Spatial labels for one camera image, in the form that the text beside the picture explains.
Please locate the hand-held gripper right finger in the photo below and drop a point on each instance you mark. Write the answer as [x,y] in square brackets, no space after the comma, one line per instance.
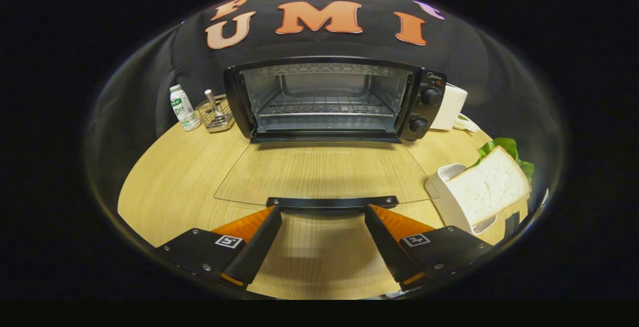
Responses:
[385,247]

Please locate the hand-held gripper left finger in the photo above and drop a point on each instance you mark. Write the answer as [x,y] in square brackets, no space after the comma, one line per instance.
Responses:
[259,247]

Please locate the sandwich with green lettuce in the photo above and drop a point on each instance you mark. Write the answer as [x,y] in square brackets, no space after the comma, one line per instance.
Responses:
[491,187]

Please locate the black toaster oven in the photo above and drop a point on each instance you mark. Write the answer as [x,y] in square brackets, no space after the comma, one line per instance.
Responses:
[425,112]

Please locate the white pop-up toaster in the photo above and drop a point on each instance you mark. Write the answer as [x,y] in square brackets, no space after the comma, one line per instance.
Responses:
[449,107]

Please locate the white rectangular plate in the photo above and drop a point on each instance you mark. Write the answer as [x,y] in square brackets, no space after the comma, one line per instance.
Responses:
[447,202]

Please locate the white bottle with green label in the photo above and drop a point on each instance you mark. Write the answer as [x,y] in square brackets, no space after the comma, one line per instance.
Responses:
[182,110]

